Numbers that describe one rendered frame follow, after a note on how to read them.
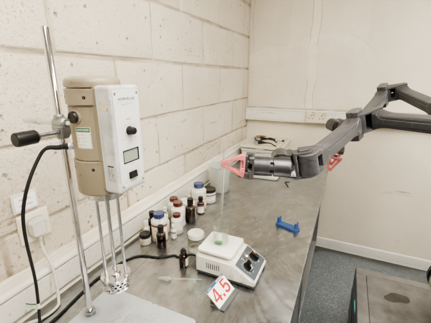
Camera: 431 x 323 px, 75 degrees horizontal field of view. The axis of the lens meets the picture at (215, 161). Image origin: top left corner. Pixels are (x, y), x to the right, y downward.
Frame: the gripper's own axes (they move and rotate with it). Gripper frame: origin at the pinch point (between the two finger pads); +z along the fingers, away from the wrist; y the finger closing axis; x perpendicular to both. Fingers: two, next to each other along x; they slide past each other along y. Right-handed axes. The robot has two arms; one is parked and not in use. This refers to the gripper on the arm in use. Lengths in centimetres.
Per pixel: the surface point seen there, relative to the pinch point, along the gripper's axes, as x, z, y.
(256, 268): 32.8, -11.6, 0.0
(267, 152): 10, -18, -114
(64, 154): -5.0, 32.1, 27.5
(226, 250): 27.8, -1.8, 0.1
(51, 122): -11.9, 33.8, 28.7
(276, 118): -13, -23, -143
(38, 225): 17, 48, 19
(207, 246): 27.7, 4.4, -1.1
